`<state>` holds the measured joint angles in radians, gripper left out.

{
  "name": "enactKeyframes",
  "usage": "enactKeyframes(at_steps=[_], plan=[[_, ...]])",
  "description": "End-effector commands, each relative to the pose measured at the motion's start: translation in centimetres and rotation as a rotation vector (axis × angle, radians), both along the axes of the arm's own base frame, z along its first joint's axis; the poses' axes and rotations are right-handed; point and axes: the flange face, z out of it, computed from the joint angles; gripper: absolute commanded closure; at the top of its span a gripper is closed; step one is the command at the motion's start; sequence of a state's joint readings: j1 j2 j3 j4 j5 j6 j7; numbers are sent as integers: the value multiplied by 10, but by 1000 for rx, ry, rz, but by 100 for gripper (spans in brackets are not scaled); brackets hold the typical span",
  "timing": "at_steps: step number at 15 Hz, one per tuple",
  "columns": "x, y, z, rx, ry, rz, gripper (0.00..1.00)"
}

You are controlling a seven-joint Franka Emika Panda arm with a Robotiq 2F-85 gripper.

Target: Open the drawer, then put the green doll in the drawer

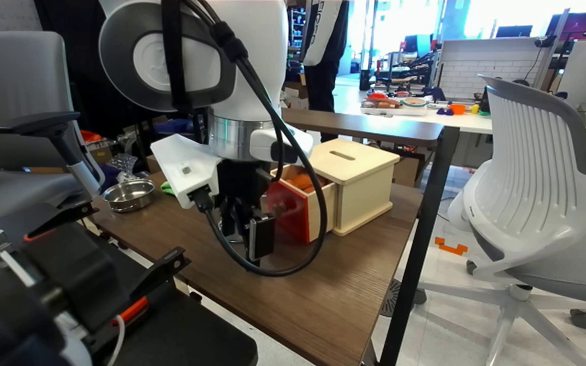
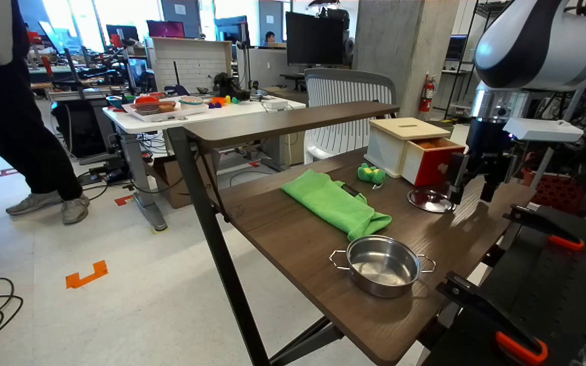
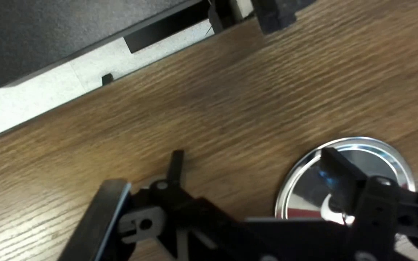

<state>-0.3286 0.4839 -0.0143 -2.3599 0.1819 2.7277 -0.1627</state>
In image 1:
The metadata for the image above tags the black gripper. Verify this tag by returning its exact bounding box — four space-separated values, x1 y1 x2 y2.
214 156 280 266

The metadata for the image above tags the red drawer with wooden knob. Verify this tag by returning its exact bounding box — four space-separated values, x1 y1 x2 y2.
263 165 341 246

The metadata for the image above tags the cream wooden slotted box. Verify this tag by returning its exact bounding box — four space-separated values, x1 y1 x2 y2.
306 138 403 238

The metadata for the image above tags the dark wooden side table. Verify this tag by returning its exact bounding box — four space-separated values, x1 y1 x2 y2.
282 107 448 146

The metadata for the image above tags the black metal table leg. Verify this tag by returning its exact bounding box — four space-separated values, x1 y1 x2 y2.
379 126 462 366

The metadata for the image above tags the orange toy on desk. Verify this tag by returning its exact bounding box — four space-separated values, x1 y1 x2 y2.
364 89 403 110

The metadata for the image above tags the orange floor marker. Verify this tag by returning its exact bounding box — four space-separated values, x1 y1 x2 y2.
433 236 471 259

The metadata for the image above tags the black mounting platform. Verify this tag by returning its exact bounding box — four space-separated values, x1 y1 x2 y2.
0 222 260 366

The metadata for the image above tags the white desk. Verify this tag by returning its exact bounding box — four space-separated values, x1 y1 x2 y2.
361 94 586 148

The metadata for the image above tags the grey office chair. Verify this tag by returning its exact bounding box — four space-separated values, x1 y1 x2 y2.
0 29 109 251

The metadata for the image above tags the white pegboard panel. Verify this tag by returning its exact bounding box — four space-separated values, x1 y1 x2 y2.
435 36 556 103

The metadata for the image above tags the white ribbed office chair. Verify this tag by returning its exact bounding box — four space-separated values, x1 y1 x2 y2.
418 75 586 366

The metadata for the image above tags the black caster wheel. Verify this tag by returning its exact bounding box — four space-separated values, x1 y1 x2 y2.
568 306 586 332

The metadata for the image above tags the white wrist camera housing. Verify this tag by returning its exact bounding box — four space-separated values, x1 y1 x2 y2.
148 133 224 210

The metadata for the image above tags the black clamp orange handle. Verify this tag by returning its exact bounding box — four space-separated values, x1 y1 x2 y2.
20 200 100 244
82 246 193 341

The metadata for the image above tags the steel pot with handles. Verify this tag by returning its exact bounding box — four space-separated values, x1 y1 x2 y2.
103 171 157 216

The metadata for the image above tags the thin white cable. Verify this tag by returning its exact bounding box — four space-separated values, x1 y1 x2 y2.
106 312 129 366

